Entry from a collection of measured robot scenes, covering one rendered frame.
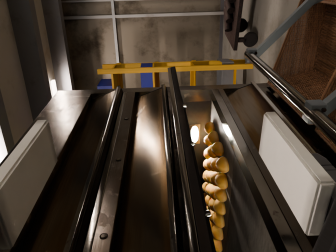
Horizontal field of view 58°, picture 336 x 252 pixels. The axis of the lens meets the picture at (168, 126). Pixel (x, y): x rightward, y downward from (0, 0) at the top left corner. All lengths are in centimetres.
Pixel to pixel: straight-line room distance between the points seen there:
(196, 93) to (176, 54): 546
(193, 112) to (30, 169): 172
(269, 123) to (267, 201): 83
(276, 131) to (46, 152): 13
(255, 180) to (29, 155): 96
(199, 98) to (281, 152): 167
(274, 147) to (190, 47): 709
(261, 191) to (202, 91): 93
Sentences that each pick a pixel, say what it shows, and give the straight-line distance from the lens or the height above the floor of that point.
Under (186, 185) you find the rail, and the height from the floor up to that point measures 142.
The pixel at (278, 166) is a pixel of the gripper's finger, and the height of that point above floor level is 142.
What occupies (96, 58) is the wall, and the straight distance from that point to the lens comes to 739.
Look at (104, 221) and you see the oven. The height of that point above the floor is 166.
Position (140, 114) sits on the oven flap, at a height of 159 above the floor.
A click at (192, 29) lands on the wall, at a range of 721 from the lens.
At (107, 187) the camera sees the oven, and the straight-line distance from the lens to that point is 105.
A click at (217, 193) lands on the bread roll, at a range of 154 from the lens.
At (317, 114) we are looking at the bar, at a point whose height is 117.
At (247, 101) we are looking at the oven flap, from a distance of 169.
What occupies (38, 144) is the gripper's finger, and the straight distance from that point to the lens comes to 18.
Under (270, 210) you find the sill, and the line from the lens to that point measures 98.
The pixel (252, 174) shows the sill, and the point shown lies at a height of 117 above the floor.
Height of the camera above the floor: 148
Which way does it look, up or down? 1 degrees down
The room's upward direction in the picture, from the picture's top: 92 degrees counter-clockwise
